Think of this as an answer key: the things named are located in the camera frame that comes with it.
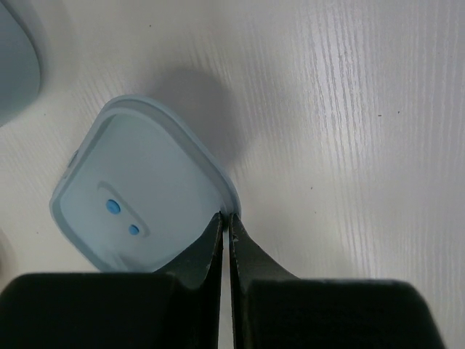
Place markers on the light blue lunch box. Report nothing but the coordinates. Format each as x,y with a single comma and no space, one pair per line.
20,67

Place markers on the light blue lunch box lid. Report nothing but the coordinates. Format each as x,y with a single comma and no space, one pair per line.
139,189

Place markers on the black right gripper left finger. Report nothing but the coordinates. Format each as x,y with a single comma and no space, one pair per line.
174,307

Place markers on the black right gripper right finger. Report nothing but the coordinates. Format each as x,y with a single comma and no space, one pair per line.
273,308

